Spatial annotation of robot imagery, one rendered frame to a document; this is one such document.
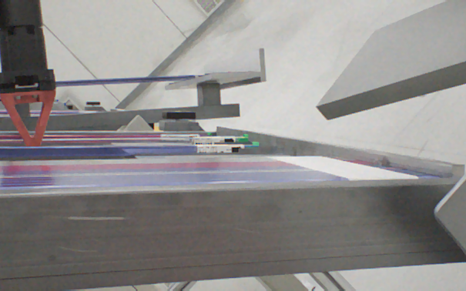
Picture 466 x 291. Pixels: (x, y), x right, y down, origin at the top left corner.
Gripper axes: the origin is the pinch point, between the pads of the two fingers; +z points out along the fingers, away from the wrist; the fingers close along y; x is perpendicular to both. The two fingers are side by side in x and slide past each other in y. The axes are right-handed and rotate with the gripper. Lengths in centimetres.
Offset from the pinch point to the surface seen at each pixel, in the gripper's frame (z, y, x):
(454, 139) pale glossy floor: 20, -86, 127
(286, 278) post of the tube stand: 39, -43, 51
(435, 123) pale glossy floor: 16, -103, 132
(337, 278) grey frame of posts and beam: 33, -20, 52
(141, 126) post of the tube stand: 2.6, -43.6, 21.9
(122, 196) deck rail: 0.1, 49.0, 4.0
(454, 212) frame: 3, 54, 25
